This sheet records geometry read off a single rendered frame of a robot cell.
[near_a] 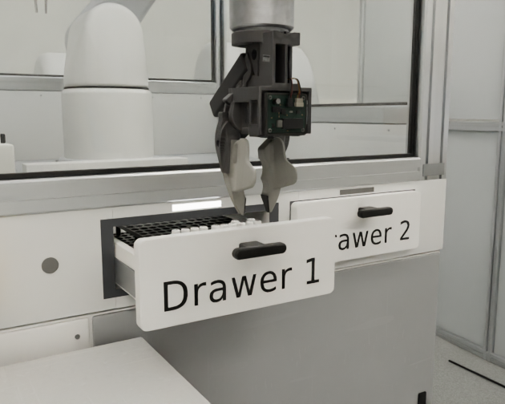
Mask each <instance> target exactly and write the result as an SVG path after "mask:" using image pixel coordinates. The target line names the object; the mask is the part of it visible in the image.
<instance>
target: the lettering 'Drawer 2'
mask: <svg viewBox="0 0 505 404"><path fill-rule="evenodd" d="M403 223H407V228H406V231H405V232H404V233H403V234H402V236H401V237H400V240H408V239H409V237H404V235H405V234H406V232H407V231H408V229H409V227H410V223H409V221H408V220H404V221H402V222H401V224H403ZM390 229H392V227H389V228H388V229H387V228H385V243H386V239H387V232H388V230H390ZM376 231H378V232H379V235H378V236H374V233H375V232H376ZM342 236H346V237H347V240H341V241H340V242H339V245H338V248H339V249H340V250H344V249H348V248H349V236H348V235H347V234H341V235H340V237H342ZM367 236H368V231H366V236H365V240H363V235H362V232H359V235H358V242H357V241H356V236H355V232H353V239H354V244H355V248H357V247H358V244H359V240H360V237H361V239H362V246H366V239H367ZM381 236H382V233H381V231H380V230H379V229H375V230H373V232H372V234H371V242H372V244H380V243H381V241H379V242H377V243H375V242H374V240H373V238H375V237H381ZM403 237H404V238H403ZM345 241H347V243H346V246H345V247H344V248H342V247H341V243H342V242H345Z"/></svg>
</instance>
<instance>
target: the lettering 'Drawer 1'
mask: <svg viewBox="0 0 505 404"><path fill-rule="evenodd" d="M311 261H312V277H311V281H307V284H312V283H316V282H319V279H317V280H314V269H315V257H314V258H310V259H308V260H307V261H306V263H309V262H311ZM290 270H291V271H292V268H288V269H286V270H285V269H282V289H284V288H285V274H286V273H287V272H288V271H290ZM268 274H272V275H273V279H272V280H267V281H264V278H265V276H266V275H268ZM255 279H256V274H253V276H252V283H251V286H250V290H249V287H248V282H247V277H246V276H243V277H242V279H241V283H240V289H239V292H238V288H237V285H236V279H235V277H234V278H232V283H233V286H234V289H235V293H236V298H238V297H240V295H241V291H242V288H243V284H244V282H245V286H246V289H247V293H248V296H250V295H252V293H253V286H254V282H255ZM274 281H277V276H276V274H275V272H273V271H268V272H266V273H264V274H263V276H262V277H261V289H262V290H263V291H264V292H266V293H269V292H272V291H274V290H275V289H276V286H275V287H274V288H272V289H266V288H265V287H264V283H269V282H274ZM216 283H221V284H222V285H223V287H222V288H218V289H214V290H213V291H211V292H210V296H209V297H210V301H212V302H219V301H221V300H222V298H223V301H225V300H226V284H225V282H224V281H222V280H216V281H213V282H211V286H212V285H214V284H216ZM173 284H178V285H181V286H182V288H183V291H184V298H183V300H182V302H181V303H180V304H179V305H177V306H174V307H170V308H168V285H173ZM203 285H206V282H203V283H201V284H199V286H198V284H195V285H194V294H195V306H196V305H198V290H199V288H200V287H201V286H203ZM221 290H223V293H222V296H221V297H220V298H219V299H214V298H213V294H214V292H217V291H221ZM187 298H188V289H187V286H186V284H185V283H183V282H182V281H167V282H164V312H167V311H171V310H175V309H179V308H180V307H182V306H183V305H184V304H185V303H186V301H187Z"/></svg>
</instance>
